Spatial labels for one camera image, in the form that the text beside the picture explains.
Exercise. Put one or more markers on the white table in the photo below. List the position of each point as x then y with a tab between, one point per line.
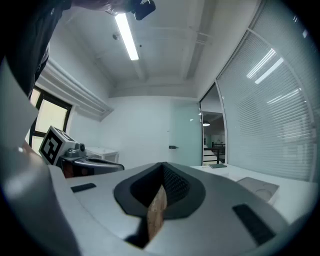
292	200

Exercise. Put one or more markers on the gray lid with round recess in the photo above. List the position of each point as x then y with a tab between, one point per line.
257	186

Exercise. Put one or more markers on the white shelf unit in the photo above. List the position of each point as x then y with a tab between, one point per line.
215	153

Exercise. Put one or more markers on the glass partition with white blinds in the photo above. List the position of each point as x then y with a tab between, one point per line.
265	120

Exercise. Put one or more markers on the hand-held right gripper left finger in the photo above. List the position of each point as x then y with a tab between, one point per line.
100	207

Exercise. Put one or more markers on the person's head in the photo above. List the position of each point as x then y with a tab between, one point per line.
95	5

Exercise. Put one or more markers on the dark framed window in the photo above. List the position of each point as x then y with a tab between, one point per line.
51	115

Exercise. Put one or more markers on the black head camera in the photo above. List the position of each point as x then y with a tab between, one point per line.
143	10

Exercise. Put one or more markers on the long ceiling light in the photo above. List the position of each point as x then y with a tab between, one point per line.
127	37

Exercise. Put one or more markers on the white chair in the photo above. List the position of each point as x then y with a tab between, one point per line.
103	152

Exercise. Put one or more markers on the round ceiling smoke detector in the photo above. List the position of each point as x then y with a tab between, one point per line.
115	36

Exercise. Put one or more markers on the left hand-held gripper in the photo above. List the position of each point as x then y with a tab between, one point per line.
51	146

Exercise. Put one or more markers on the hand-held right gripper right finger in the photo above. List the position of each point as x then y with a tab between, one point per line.
212	225

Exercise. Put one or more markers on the person's black clothing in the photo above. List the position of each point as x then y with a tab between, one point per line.
30	37

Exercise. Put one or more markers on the frosted glass door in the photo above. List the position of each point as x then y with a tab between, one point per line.
186	130

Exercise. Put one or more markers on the green notebook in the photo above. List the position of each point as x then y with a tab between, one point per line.
218	165

